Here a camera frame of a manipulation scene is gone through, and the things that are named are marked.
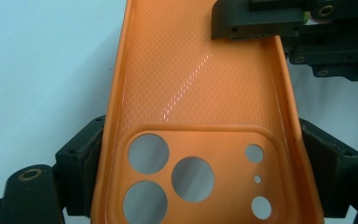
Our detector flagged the orange phone case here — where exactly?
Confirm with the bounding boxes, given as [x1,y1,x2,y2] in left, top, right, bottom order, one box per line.
[89,0,325,224]

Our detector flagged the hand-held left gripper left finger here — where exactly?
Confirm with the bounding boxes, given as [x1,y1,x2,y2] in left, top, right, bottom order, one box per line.
[55,115,106,217]

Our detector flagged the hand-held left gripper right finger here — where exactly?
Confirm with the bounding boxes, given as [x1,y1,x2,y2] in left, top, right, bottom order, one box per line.
[298,118,358,218]

